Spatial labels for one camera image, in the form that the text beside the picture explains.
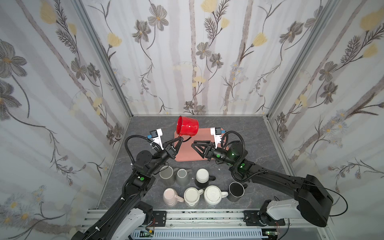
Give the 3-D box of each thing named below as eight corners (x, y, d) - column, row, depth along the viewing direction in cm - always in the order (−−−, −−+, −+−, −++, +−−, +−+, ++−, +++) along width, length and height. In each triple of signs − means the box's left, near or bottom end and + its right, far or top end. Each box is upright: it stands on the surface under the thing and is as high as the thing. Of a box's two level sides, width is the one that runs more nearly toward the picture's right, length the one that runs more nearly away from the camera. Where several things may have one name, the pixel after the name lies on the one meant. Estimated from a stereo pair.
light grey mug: (176, 183, 88) (175, 176, 79) (180, 174, 91) (179, 167, 83) (186, 187, 86) (185, 181, 78) (190, 178, 90) (190, 171, 81)
